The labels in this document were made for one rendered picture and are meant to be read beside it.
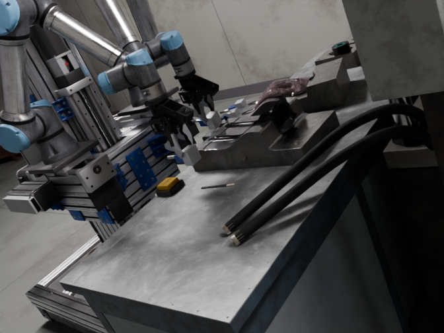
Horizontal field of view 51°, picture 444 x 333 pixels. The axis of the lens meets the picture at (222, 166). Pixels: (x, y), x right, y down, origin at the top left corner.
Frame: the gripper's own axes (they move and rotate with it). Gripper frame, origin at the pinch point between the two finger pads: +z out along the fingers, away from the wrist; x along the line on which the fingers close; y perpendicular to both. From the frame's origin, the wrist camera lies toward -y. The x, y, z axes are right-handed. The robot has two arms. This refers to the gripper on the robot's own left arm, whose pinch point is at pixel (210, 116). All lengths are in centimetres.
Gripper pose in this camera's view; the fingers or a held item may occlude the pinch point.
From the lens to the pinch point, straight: 182.5
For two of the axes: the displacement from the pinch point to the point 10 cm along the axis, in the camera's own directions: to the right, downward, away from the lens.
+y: -7.9, -0.5, 6.1
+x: -4.9, 6.4, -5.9
